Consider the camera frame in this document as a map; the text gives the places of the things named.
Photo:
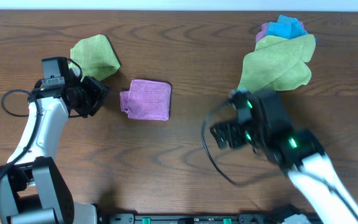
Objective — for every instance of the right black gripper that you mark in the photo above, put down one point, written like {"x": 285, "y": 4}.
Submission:
{"x": 230, "y": 127}

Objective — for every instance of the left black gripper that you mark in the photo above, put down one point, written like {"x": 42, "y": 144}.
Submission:
{"x": 100, "y": 90}

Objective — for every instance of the purple microfiber cloth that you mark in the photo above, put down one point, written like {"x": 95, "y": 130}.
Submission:
{"x": 147, "y": 100}

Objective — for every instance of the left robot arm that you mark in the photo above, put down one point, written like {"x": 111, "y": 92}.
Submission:
{"x": 32, "y": 189}

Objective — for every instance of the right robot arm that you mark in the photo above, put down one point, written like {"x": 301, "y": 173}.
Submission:
{"x": 309, "y": 168}

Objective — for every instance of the folded light green cloth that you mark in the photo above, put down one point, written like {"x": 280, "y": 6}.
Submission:
{"x": 96, "y": 57}

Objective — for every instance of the olive green cloth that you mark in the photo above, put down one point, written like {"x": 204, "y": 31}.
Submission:
{"x": 278, "y": 63}

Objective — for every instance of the blue cloth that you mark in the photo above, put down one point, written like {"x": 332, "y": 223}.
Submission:
{"x": 286, "y": 27}

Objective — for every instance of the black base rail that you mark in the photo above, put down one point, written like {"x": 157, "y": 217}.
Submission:
{"x": 287, "y": 214}

